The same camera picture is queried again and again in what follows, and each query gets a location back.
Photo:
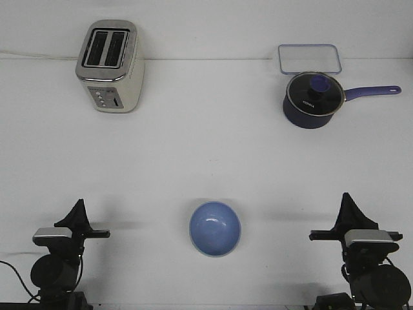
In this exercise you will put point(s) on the cream and steel toaster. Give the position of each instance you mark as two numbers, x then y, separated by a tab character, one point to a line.
111	66

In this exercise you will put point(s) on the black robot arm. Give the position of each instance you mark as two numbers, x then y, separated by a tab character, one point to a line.
58	273
374	281

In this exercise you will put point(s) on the glass pot lid blue knob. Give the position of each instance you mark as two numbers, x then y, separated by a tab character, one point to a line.
315	93

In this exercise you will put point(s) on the blue bowl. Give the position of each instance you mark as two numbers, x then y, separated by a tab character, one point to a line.
214	229

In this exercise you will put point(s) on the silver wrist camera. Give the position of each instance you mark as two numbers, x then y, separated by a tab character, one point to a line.
367	236
46	235

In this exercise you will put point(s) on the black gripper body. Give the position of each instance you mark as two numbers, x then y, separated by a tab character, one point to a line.
81	233
361	255

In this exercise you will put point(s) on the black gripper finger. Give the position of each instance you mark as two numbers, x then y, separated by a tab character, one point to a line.
76	219
351	217

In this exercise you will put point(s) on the dark blue saucepan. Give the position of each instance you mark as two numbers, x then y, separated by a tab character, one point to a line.
306	121

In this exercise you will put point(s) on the clear container lid blue rim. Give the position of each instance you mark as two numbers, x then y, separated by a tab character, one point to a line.
296	58

